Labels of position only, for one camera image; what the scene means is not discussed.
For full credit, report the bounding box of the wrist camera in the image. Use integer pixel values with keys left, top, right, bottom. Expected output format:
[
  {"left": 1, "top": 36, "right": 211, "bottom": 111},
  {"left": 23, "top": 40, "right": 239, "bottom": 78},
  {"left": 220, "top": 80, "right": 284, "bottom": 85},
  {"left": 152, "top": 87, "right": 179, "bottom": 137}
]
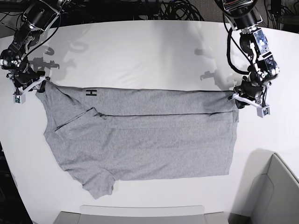
[
  {"left": 13, "top": 93, "right": 26, "bottom": 104},
  {"left": 256, "top": 105, "right": 270, "bottom": 118}
]

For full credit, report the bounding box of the grey T-shirt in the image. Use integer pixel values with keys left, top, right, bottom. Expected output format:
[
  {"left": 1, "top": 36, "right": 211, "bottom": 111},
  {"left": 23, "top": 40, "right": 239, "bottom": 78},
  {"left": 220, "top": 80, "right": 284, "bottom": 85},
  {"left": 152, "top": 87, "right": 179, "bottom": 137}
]
[{"left": 36, "top": 82, "right": 239, "bottom": 199}]

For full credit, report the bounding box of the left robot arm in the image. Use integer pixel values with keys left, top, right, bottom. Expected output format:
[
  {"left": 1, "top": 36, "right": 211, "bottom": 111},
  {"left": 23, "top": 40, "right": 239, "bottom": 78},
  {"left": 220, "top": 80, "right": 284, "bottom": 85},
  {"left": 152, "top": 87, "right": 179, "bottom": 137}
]
[{"left": 215, "top": 0, "right": 280, "bottom": 117}]

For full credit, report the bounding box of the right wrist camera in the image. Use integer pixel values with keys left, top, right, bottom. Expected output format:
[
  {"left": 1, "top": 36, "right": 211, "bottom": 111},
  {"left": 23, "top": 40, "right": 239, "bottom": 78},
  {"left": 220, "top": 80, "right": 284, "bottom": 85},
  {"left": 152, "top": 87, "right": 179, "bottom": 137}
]
[{"left": 13, "top": 93, "right": 26, "bottom": 104}]

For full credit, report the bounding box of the black cable bundle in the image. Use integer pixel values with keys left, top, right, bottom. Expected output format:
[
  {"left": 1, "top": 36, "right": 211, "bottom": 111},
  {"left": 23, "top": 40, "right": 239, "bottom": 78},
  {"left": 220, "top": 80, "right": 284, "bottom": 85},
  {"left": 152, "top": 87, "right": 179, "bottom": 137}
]
[{"left": 154, "top": 0, "right": 205, "bottom": 22}]

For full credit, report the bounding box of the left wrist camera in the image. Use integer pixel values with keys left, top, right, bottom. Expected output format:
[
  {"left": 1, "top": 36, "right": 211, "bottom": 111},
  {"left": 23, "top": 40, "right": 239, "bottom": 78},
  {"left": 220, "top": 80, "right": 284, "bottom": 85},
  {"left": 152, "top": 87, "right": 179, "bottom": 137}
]
[{"left": 256, "top": 105, "right": 270, "bottom": 118}]

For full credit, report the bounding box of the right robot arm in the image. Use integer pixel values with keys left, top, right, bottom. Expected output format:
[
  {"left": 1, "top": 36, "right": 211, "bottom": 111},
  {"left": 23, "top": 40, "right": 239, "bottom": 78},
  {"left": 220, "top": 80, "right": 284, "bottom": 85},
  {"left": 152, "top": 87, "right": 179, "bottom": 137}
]
[{"left": 0, "top": 0, "right": 70, "bottom": 96}]

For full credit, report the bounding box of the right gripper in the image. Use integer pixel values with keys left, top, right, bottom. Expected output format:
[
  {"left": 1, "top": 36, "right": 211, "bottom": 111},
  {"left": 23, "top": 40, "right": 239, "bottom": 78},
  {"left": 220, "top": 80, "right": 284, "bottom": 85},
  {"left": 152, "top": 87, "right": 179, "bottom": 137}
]
[{"left": 6, "top": 68, "right": 48, "bottom": 93}]

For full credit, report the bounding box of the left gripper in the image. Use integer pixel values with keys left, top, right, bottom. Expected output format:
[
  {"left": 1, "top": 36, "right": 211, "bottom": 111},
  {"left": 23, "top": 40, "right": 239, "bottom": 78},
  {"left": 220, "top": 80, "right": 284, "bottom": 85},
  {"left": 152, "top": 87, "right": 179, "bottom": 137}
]
[{"left": 234, "top": 80, "right": 267, "bottom": 109}]

